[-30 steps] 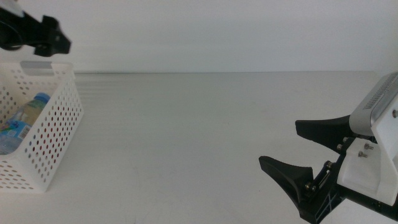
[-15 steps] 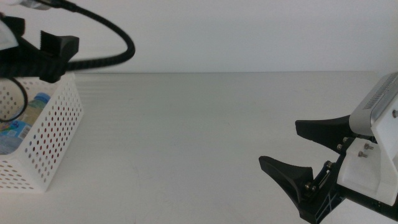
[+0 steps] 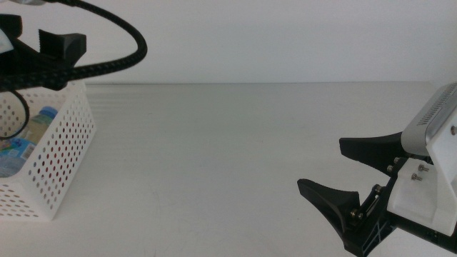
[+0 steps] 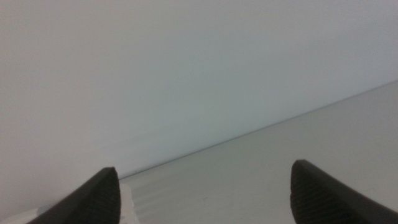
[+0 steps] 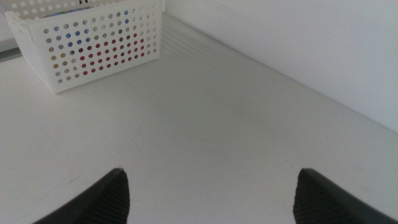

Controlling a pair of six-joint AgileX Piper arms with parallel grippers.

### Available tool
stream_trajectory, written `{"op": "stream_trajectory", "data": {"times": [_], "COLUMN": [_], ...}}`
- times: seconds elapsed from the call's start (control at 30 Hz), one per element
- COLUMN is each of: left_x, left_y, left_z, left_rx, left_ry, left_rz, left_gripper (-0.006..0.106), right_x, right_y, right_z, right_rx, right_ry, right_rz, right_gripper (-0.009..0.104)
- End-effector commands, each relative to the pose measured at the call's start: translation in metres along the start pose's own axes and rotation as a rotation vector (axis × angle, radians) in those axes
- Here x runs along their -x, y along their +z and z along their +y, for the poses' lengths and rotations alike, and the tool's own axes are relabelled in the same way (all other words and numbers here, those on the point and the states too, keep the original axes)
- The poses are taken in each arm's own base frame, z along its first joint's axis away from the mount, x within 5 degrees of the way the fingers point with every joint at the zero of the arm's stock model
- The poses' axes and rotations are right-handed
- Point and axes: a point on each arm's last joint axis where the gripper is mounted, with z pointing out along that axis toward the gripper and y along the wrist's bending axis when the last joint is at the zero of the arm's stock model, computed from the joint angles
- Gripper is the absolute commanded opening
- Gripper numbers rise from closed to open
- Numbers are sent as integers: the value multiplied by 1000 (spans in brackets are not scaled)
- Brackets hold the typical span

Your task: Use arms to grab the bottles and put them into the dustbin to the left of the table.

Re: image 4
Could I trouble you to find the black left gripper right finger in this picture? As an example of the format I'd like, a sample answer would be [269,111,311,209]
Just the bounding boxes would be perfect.
[289,159,398,224]

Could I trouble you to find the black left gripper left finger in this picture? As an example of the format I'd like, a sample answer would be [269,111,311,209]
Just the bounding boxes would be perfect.
[26,166,121,224]

